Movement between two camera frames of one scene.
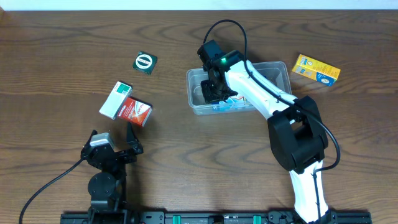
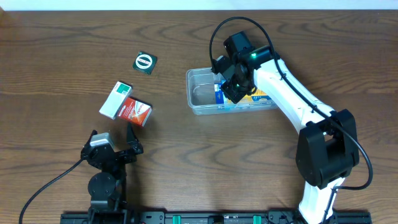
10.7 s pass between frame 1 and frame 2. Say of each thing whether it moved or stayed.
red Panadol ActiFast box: stayed
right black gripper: moved
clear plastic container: stayed
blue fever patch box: moved
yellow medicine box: moved
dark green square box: stayed
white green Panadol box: stayed
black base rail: stayed
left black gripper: stayed
